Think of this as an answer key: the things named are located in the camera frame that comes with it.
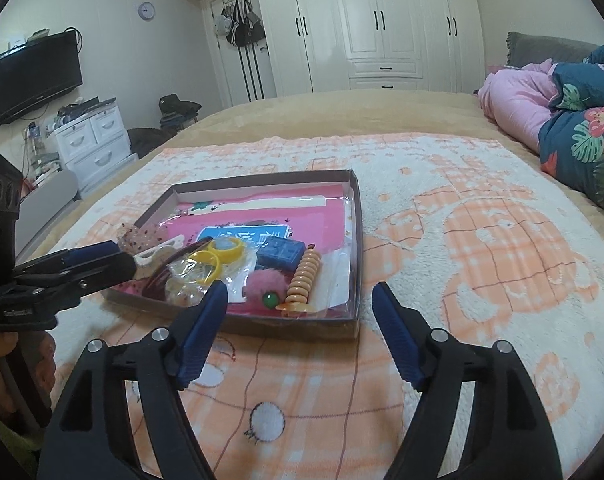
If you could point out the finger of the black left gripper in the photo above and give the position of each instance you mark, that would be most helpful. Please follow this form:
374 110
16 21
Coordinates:
70 274

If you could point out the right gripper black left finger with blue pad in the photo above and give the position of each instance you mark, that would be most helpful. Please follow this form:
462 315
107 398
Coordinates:
91 434

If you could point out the white claw hair clip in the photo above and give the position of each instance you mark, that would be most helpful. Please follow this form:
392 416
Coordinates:
155 255

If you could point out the yellow rings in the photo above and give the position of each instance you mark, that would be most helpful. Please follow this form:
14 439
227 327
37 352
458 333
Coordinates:
212 257

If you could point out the peach spiral hair clip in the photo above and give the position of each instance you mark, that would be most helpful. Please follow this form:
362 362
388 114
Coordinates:
298 294

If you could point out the clear plastic packet white item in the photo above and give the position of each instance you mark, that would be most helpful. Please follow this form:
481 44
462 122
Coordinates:
331 287

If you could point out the dark red hair clip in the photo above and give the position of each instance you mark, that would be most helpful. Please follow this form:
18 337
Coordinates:
154 289

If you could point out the pearl ball hair tie bag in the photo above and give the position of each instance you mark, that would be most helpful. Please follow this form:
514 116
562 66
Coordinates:
182 294

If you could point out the grey white bench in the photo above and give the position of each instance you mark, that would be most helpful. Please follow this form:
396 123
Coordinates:
42 209

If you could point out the white drawer cabinet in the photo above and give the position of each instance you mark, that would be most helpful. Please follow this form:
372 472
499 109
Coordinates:
95 147

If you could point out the pile of dark clothes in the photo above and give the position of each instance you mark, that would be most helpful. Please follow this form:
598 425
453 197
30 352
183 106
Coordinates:
175 112

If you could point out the blue small box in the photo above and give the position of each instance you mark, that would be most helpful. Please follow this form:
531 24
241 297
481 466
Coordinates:
282 254

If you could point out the pink-lined shallow cardboard box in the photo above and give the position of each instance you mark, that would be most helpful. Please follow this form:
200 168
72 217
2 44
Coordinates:
239 213

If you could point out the white door with hanging bags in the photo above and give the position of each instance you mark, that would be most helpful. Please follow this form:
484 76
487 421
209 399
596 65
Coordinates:
243 74

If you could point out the blue floral quilt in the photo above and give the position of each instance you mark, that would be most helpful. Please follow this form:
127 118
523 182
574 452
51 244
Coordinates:
571 142

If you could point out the tan bed cover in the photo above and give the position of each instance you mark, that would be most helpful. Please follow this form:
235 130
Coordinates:
337 113

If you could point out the pink quilt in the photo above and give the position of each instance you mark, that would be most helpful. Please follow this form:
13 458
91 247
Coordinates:
517 100

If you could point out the white glossy wardrobe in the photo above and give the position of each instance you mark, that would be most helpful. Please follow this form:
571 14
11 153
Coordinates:
330 45

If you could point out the grey pillow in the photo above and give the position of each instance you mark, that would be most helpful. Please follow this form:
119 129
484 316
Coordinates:
525 49

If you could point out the wall-mounted black television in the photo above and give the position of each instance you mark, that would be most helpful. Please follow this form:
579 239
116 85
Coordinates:
38 72

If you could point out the round wall clock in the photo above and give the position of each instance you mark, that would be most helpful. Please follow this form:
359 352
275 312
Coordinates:
146 11

